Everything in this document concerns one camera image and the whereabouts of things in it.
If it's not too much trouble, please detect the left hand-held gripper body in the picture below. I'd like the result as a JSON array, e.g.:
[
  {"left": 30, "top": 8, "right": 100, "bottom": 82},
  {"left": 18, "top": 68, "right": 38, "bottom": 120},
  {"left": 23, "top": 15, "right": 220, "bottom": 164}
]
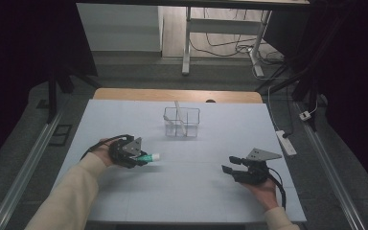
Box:
[{"left": 108, "top": 134, "right": 144, "bottom": 170}]

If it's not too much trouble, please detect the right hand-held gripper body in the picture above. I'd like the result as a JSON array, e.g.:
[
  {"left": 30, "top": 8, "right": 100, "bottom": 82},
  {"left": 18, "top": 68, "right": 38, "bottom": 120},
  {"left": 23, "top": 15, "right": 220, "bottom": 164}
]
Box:
[{"left": 235, "top": 147, "right": 283, "bottom": 186}]

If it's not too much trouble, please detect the green label glue stick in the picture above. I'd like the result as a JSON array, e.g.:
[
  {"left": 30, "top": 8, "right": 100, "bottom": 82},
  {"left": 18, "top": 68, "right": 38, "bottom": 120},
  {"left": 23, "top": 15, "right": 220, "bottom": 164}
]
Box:
[{"left": 136, "top": 152, "right": 161, "bottom": 163}]

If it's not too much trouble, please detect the white marker pen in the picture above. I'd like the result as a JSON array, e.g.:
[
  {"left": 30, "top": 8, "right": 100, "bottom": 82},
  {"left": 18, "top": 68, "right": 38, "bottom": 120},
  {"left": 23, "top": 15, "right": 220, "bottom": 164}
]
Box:
[{"left": 173, "top": 100, "right": 188, "bottom": 135}]

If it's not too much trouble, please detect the clear plastic organizer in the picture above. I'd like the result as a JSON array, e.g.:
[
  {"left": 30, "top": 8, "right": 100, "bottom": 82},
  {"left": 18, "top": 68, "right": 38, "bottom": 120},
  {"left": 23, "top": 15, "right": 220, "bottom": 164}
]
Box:
[{"left": 163, "top": 106, "right": 201, "bottom": 138}]

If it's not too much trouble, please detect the person's left hand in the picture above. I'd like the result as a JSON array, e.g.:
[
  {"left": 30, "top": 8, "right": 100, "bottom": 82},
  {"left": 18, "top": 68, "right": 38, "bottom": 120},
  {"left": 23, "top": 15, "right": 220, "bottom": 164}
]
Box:
[{"left": 90, "top": 137, "right": 118, "bottom": 168}]

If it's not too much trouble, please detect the person's right hand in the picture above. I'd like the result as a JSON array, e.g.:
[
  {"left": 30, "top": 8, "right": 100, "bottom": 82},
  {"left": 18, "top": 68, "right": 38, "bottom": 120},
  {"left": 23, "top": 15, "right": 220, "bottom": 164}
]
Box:
[{"left": 243, "top": 178, "right": 280, "bottom": 212}]

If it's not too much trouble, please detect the white power strip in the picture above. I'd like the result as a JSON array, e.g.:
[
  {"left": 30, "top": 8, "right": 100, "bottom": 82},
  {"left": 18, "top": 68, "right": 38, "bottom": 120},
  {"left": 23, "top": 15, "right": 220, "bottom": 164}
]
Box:
[{"left": 275, "top": 129, "right": 298, "bottom": 157}]

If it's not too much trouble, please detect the black floor plate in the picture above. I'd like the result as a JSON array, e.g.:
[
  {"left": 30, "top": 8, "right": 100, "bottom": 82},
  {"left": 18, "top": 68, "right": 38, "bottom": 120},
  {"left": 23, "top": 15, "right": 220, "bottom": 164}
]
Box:
[{"left": 48, "top": 124, "right": 74, "bottom": 148}]

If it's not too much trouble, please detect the wooden table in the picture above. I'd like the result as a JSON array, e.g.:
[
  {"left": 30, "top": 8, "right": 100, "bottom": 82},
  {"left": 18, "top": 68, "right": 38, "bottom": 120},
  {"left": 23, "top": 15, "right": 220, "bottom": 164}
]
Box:
[{"left": 93, "top": 87, "right": 264, "bottom": 104}]

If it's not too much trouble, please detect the black metal stand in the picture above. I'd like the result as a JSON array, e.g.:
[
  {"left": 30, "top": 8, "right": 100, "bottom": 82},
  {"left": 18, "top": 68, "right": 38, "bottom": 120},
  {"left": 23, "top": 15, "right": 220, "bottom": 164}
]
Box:
[{"left": 46, "top": 63, "right": 100, "bottom": 124}]

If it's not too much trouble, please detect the black tripod stand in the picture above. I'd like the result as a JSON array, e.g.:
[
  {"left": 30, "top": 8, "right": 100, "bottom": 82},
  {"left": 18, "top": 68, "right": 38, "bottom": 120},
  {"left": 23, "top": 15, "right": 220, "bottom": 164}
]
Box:
[{"left": 255, "top": 63, "right": 320, "bottom": 132}]

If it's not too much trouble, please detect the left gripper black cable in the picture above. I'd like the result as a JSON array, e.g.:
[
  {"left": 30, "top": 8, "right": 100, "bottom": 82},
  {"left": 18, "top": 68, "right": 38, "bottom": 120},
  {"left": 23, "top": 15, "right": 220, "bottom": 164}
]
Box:
[{"left": 80, "top": 133, "right": 135, "bottom": 161}]

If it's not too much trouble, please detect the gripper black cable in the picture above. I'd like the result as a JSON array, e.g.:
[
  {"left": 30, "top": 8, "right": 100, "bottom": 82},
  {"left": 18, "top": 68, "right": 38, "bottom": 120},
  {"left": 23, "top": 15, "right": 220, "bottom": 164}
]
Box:
[
  {"left": 266, "top": 167, "right": 288, "bottom": 210},
  {"left": 80, "top": 133, "right": 135, "bottom": 161}
]

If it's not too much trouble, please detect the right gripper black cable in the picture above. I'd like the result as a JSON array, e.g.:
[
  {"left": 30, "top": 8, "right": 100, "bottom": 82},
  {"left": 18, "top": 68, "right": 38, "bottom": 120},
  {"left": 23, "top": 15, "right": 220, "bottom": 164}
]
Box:
[{"left": 266, "top": 167, "right": 288, "bottom": 210}]

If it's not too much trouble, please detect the aluminium floor rail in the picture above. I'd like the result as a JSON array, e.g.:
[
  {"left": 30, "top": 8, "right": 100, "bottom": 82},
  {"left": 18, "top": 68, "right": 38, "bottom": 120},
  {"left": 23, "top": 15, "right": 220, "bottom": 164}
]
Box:
[
  {"left": 0, "top": 109, "right": 63, "bottom": 230},
  {"left": 303, "top": 124, "right": 367, "bottom": 230}
]

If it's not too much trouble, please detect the tangle of floor cables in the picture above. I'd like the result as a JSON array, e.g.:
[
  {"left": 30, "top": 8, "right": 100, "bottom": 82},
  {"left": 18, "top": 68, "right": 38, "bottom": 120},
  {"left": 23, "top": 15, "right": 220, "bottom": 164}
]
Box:
[{"left": 190, "top": 9, "right": 286, "bottom": 65}]

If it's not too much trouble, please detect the white desk frame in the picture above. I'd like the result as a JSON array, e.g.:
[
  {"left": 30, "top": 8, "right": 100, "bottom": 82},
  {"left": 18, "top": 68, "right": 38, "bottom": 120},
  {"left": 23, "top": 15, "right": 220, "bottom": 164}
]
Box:
[{"left": 181, "top": 6, "right": 273, "bottom": 78}]

